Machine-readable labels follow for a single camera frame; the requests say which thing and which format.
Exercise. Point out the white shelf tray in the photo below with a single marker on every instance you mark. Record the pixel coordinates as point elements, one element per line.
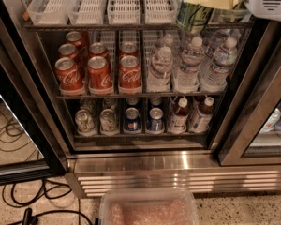
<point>86,12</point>
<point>160,11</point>
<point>124,11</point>
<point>48,12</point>

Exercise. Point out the red cola can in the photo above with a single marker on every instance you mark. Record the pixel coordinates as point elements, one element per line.
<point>70,51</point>
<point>98,49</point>
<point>68,74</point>
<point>130,74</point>
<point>100,82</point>
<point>128,48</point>
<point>75,38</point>

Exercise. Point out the red cola can front right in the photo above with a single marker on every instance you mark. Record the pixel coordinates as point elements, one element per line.
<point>130,74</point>

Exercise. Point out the steel fridge door right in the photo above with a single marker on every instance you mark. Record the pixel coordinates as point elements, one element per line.
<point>254,93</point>

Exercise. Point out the blue pepsi can right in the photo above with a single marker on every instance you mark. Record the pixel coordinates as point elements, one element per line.
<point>155,123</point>

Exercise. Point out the blue pepsi can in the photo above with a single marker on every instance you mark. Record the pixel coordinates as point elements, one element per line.
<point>155,123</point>
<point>132,123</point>

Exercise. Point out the red cola can front middle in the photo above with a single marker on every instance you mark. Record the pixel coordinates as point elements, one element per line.
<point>100,82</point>

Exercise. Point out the red cola can back left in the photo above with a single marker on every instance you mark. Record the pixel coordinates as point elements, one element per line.
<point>75,38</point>

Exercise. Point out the blue pepsi can left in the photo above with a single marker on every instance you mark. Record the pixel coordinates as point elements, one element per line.
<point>132,123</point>

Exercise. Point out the silver green can front right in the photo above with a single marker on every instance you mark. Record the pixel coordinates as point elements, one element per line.
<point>108,122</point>

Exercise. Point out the silver green can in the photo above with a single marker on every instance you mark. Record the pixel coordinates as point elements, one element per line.
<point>85,123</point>
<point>108,122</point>

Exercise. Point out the red cola can front left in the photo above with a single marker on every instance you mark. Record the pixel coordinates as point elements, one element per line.
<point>68,74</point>

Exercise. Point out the silver green can front left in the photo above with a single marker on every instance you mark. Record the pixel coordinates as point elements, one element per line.
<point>85,123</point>

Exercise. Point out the steel fridge base grille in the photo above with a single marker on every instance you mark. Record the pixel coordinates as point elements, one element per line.
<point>197,171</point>

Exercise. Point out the glass fridge door left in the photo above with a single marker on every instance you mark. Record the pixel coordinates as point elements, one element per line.
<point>27,144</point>

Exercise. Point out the water bottle front right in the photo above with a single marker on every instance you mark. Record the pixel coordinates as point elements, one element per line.
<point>224,58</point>

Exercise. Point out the water bottle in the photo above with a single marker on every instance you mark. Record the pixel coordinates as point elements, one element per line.
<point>224,58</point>
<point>159,71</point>
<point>186,74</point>

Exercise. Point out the water bottle front middle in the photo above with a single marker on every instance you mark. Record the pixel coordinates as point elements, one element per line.
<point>186,74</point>

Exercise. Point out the water bottle front left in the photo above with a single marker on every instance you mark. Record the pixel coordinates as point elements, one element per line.
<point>159,71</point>

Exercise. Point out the tea bottle right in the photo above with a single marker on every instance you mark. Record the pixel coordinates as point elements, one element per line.
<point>202,116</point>

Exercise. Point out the tea bottle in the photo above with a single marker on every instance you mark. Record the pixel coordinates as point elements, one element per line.
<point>202,116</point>
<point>178,115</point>

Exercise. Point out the tea bottle left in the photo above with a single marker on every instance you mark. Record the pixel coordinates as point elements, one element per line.
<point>178,115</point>

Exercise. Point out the clear plastic bin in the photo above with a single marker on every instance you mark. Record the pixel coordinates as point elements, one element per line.
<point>148,206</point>

